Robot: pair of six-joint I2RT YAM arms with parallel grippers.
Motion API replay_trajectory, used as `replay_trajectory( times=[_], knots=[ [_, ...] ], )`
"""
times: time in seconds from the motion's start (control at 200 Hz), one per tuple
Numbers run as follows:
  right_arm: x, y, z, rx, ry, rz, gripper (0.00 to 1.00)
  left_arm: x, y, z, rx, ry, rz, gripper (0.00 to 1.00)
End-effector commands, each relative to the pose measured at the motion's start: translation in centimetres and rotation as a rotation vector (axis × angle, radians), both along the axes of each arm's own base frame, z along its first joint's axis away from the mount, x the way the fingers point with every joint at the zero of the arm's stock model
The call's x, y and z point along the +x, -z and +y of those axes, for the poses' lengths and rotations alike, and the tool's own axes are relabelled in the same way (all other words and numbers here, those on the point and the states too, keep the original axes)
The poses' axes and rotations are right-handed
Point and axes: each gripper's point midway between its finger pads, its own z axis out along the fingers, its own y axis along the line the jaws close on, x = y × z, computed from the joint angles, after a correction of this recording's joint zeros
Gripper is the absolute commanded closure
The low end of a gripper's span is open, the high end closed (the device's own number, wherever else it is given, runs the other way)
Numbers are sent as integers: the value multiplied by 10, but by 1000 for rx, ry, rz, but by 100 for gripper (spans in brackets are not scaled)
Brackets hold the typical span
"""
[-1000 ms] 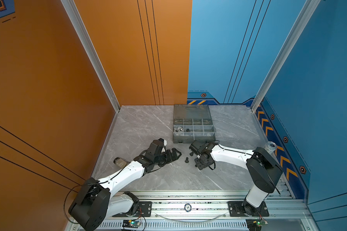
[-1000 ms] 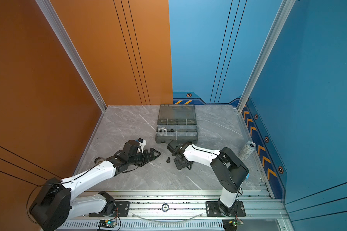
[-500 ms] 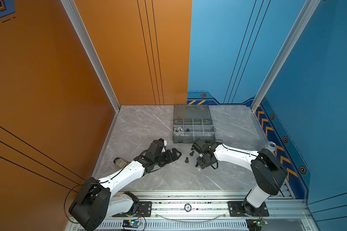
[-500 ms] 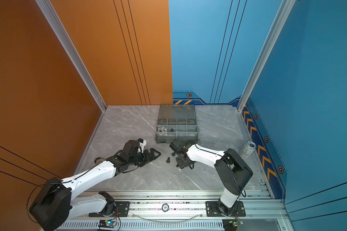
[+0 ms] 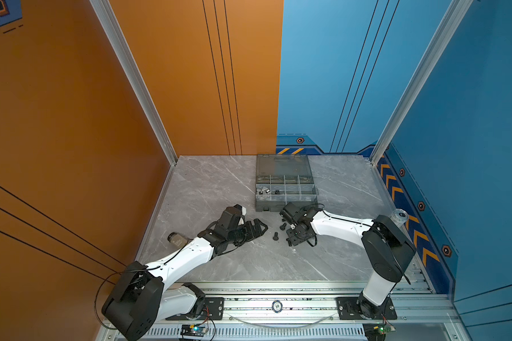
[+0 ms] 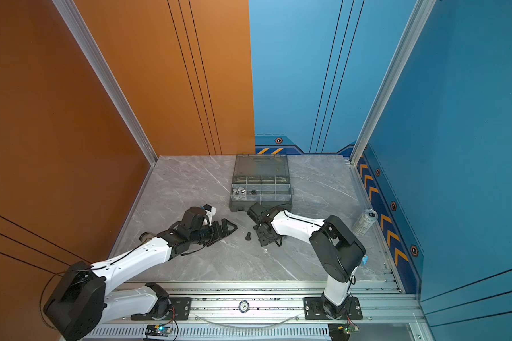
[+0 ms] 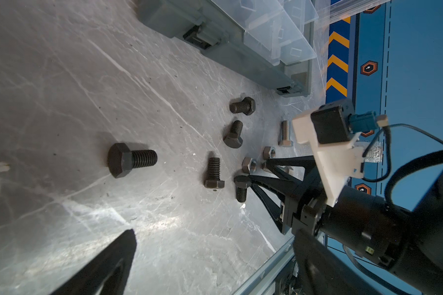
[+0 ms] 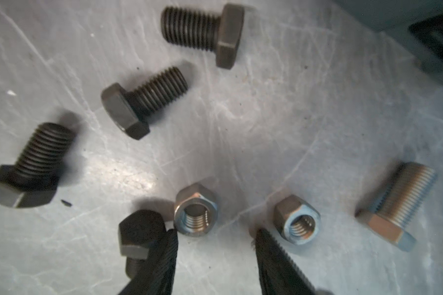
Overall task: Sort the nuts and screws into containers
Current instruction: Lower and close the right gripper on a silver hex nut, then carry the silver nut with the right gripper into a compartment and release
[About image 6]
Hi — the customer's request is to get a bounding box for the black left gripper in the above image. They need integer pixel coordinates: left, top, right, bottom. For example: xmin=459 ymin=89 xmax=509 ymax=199
xmin=191 ymin=218 xmax=239 ymax=247

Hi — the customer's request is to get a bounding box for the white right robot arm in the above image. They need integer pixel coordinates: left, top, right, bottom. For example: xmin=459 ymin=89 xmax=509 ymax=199
xmin=247 ymin=203 xmax=366 ymax=320

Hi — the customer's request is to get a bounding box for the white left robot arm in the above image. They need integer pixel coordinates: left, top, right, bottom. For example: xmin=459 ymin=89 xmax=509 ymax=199
xmin=40 ymin=205 xmax=238 ymax=340

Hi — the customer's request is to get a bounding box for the grey plastic organizer box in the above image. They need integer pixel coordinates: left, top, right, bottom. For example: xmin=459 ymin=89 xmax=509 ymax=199
xmin=229 ymin=155 xmax=293 ymax=212

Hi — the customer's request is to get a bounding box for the green circuit board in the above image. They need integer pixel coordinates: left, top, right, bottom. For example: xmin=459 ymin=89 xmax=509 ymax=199
xmin=144 ymin=324 xmax=173 ymax=338

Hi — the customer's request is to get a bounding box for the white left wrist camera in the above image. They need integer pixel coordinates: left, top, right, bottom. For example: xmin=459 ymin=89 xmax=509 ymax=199
xmin=201 ymin=204 xmax=217 ymax=225

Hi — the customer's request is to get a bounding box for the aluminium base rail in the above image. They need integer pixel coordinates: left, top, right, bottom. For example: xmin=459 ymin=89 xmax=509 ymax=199
xmin=59 ymin=280 xmax=436 ymax=341

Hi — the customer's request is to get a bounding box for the left aluminium corner post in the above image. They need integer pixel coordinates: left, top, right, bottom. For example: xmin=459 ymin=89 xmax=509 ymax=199
xmin=53 ymin=0 xmax=158 ymax=167

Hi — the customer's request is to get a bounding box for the aluminium corner post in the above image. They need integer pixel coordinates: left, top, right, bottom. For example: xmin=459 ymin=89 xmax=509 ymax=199
xmin=53 ymin=0 xmax=158 ymax=167
xmin=349 ymin=0 xmax=437 ymax=166

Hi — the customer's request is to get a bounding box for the right aluminium corner post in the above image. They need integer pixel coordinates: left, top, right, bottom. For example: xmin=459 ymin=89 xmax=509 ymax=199
xmin=349 ymin=0 xmax=437 ymax=166

